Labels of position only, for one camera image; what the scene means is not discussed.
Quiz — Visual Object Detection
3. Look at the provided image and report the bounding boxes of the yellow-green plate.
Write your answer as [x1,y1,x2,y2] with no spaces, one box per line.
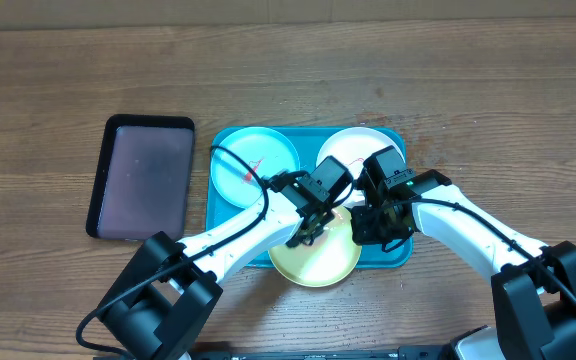
[268,206,362,288]

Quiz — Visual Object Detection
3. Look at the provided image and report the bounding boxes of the white plate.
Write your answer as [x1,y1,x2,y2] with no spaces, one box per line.
[316,127,406,180]

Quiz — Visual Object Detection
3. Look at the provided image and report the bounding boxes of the light blue plate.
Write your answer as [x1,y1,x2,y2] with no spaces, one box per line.
[210,127,301,208]

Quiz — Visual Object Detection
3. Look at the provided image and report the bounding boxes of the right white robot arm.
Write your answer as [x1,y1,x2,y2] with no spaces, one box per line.
[352,170,576,360]

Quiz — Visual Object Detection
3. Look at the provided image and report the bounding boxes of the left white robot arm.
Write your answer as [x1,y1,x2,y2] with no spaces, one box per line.
[91,167,352,359]

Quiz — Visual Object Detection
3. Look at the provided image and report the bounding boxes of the teal plastic serving tray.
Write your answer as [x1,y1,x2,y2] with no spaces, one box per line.
[204,125,414,270]

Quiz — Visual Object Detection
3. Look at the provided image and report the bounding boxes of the black tray with water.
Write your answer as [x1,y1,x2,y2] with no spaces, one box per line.
[85,114,195,241]

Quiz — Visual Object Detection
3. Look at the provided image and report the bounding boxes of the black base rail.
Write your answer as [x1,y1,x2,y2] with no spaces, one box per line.
[189,345,455,360]

